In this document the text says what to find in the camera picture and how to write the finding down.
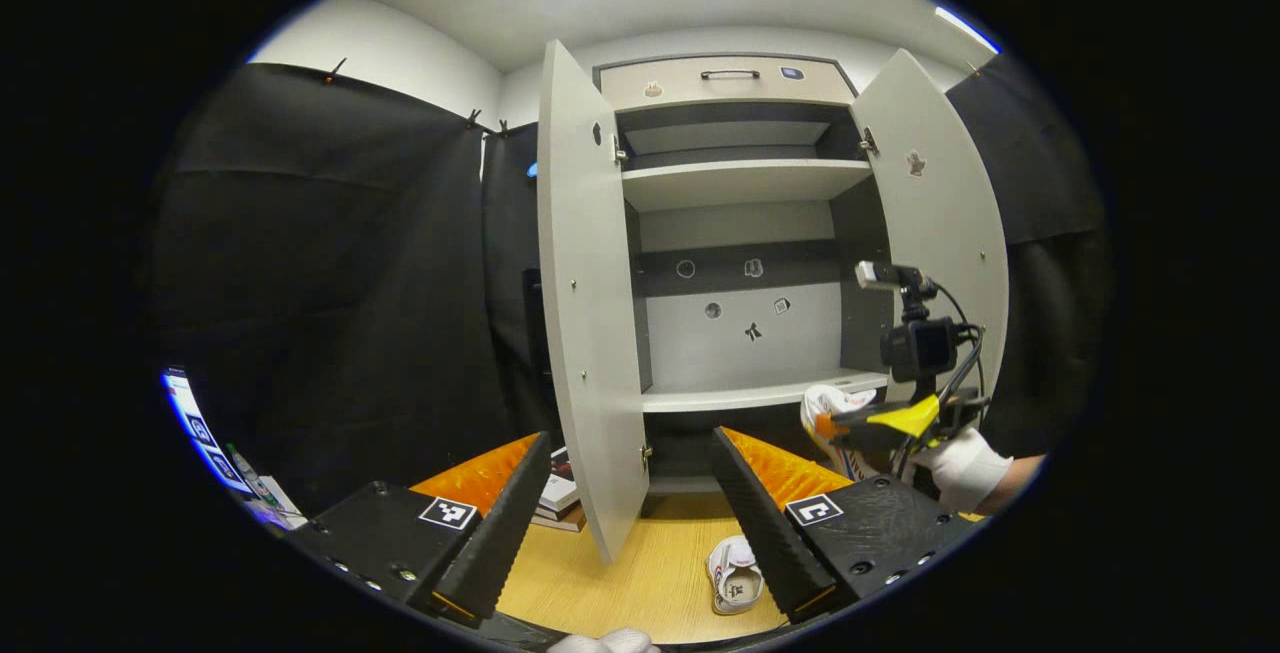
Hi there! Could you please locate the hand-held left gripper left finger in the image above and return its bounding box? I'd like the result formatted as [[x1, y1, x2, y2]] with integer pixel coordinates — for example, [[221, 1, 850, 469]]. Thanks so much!
[[290, 430, 553, 624]]

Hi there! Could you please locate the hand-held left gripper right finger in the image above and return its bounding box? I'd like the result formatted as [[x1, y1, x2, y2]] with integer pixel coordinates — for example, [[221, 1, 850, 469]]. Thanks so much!
[[710, 425, 981, 624]]

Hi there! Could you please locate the white shoe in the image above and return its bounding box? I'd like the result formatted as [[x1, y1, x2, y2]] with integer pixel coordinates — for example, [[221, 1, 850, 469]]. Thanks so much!
[[800, 385, 883, 482], [706, 535, 767, 617]]

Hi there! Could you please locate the grey shoe cabinet door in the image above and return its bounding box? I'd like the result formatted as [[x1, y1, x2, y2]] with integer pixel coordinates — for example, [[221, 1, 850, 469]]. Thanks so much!
[[850, 48, 1011, 404], [522, 38, 651, 566]]

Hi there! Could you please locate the grey white shoe cabinet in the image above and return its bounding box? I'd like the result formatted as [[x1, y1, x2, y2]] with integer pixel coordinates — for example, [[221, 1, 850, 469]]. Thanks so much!
[[595, 53, 896, 499]]

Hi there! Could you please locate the beige cabinet drawer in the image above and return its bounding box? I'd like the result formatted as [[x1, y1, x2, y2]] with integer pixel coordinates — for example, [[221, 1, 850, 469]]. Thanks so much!
[[598, 55, 859, 114]]

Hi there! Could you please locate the white printed board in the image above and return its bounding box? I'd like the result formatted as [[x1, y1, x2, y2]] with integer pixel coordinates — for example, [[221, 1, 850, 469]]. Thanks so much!
[[163, 365, 309, 532]]

